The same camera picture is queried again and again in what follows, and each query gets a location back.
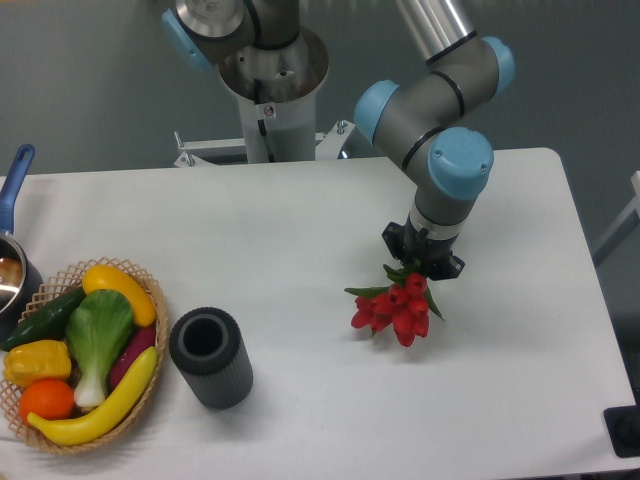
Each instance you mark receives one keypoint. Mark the blue handled saucepan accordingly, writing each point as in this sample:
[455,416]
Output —
[20,279]

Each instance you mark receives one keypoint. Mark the black device at edge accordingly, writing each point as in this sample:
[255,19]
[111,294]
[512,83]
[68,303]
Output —
[623,428]

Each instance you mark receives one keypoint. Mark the dark grey ribbed vase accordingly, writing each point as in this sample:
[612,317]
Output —
[207,347]

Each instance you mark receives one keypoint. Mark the yellow banana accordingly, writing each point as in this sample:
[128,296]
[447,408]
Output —
[109,414]

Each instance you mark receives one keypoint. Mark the orange fruit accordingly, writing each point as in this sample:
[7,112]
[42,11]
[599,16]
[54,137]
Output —
[50,399]

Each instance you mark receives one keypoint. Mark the yellow squash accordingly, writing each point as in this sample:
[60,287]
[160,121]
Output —
[106,277]

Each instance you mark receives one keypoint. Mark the white metal base frame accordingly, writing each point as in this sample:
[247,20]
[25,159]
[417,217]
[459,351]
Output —
[342,141]

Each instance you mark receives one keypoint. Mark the purple sweet potato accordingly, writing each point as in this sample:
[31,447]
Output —
[142,339]

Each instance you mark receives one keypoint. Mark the red tulip bouquet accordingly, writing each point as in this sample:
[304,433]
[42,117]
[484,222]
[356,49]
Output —
[405,305]

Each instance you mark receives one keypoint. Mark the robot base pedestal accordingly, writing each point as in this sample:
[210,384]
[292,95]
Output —
[276,96]

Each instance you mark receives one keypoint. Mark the white furniture leg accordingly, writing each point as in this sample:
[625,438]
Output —
[626,221]

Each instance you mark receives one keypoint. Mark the green bok choy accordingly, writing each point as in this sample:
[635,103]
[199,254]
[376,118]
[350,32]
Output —
[96,332]

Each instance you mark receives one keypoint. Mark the green cucumber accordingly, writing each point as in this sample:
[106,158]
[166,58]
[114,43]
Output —
[47,323]

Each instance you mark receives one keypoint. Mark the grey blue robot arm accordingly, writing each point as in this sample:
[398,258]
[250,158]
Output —
[416,127]

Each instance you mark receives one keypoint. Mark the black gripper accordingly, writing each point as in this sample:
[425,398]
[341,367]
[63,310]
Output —
[426,244]

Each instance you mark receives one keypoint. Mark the woven wicker basket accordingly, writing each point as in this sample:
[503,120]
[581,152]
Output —
[64,281]

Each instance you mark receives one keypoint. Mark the yellow bell pepper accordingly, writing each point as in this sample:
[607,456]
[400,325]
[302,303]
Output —
[35,361]

